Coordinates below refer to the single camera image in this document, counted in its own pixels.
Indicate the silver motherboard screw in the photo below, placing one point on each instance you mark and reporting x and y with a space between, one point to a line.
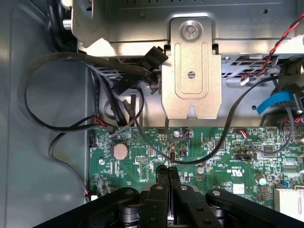
101 161

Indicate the grey metal PC case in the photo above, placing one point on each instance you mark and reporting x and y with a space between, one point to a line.
35 178

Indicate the blue flat pull tab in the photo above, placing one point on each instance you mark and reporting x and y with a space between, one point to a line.
273 101

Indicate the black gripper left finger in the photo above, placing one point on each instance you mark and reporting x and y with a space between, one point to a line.
154 204

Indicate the silver metal disk bay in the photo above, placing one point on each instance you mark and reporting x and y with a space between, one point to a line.
147 26

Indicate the green motherboard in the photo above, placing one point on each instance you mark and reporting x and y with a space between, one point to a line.
204 145

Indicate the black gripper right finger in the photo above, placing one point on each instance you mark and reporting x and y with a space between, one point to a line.
187 206

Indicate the metal bracket with screw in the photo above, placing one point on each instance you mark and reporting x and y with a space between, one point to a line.
190 95

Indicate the silver finned heatsink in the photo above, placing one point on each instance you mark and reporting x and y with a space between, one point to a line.
287 199

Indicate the black power connector block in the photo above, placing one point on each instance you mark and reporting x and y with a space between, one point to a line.
288 78

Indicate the small silver capacitor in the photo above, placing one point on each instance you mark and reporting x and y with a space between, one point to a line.
262 182

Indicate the round coin cell battery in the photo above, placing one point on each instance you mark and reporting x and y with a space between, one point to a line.
120 151

